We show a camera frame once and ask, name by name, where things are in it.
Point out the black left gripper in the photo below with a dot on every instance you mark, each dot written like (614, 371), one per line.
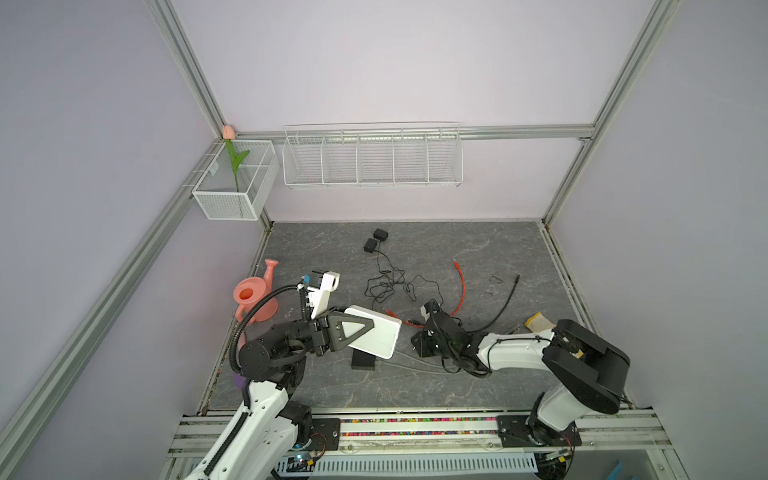
(328, 331)

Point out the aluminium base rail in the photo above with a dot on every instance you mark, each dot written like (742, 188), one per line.
(443, 444)

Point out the yellow work glove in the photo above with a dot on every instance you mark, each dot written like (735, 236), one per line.
(538, 323)

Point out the pink watering can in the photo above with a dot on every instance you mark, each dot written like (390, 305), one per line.
(253, 289)

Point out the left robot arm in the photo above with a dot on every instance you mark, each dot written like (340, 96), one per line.
(264, 384)

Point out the black power adapter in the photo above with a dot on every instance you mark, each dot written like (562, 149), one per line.
(371, 245)
(380, 235)

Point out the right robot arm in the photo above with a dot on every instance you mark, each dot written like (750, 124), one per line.
(591, 372)

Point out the purple garden trowel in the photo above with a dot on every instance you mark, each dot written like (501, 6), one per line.
(238, 379)

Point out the artificial tulip flower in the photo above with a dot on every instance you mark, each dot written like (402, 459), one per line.
(229, 135)

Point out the small white wire basket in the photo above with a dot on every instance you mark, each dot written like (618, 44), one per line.
(215, 190)

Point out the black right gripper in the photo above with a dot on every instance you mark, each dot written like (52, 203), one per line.
(421, 345)

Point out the black network switch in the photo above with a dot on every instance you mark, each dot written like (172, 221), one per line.
(363, 361)

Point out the long white wire basket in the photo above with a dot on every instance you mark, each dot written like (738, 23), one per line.
(394, 154)

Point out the aluminium frame rail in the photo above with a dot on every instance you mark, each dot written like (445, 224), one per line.
(41, 404)

